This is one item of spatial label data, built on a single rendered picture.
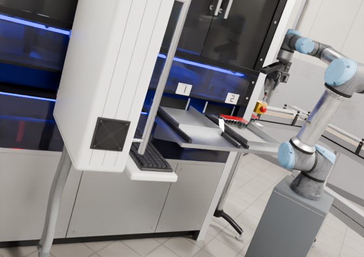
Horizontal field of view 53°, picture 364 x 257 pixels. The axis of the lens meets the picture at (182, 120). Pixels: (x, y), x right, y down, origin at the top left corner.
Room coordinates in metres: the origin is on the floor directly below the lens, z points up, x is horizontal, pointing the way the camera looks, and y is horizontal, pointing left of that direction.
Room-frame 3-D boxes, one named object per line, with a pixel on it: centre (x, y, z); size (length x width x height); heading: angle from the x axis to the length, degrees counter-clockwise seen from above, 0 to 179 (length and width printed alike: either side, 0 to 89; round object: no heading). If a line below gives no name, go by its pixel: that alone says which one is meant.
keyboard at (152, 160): (1.46, 0.14, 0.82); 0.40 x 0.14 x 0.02; 32
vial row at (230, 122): (2.04, -0.29, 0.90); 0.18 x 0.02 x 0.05; 124
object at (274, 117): (2.56, -0.59, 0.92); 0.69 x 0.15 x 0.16; 124
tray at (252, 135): (1.95, -0.35, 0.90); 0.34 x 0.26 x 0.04; 34
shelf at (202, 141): (1.89, -0.19, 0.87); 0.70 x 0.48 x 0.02; 124
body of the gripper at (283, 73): (1.97, -0.41, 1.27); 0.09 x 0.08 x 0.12; 124
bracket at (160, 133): (1.74, 0.01, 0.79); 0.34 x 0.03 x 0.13; 34
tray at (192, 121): (1.85, -0.01, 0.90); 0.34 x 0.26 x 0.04; 34
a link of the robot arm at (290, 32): (1.96, -0.40, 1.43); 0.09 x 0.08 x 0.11; 20
